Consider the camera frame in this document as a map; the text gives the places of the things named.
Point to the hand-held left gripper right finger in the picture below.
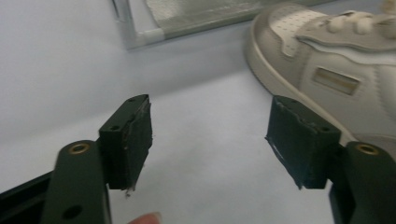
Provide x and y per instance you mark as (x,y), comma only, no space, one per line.
(302,146)

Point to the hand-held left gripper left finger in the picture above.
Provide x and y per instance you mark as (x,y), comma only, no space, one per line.
(124,146)

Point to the white grey sneaker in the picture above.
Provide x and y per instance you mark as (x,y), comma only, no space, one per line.
(336,53)

